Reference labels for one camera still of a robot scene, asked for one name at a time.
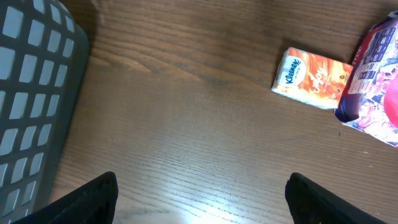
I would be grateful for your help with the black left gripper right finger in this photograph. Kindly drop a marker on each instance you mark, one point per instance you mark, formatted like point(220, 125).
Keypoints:
point(311, 203)

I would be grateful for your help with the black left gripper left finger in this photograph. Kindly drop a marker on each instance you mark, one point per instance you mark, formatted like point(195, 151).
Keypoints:
point(94, 202)

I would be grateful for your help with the grey plastic mesh basket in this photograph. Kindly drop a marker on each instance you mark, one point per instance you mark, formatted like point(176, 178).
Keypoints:
point(43, 58)

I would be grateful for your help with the orange small box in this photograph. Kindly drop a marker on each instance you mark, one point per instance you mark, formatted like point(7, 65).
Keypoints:
point(311, 79)

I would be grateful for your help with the red purple snack bag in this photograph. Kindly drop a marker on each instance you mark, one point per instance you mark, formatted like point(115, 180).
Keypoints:
point(369, 101)

